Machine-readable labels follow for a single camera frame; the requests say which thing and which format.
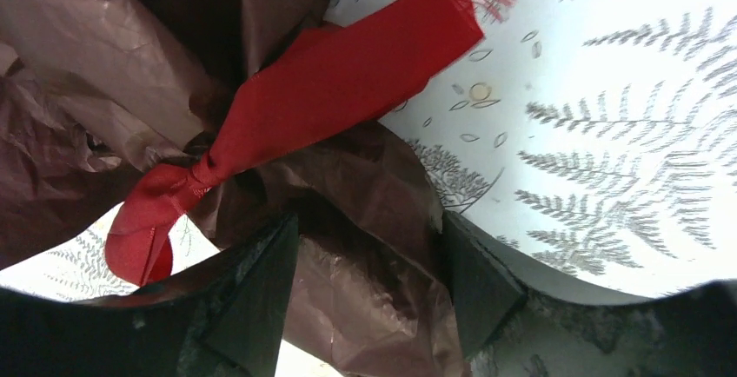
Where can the brown paper bouquet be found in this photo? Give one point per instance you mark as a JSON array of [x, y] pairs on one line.
[[105, 89]]

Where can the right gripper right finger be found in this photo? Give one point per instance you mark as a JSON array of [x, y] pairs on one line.
[[519, 317]]

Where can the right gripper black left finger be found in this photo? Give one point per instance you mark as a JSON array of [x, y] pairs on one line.
[[221, 317]]

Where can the red ribbon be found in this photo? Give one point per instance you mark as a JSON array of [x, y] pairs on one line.
[[329, 80]]

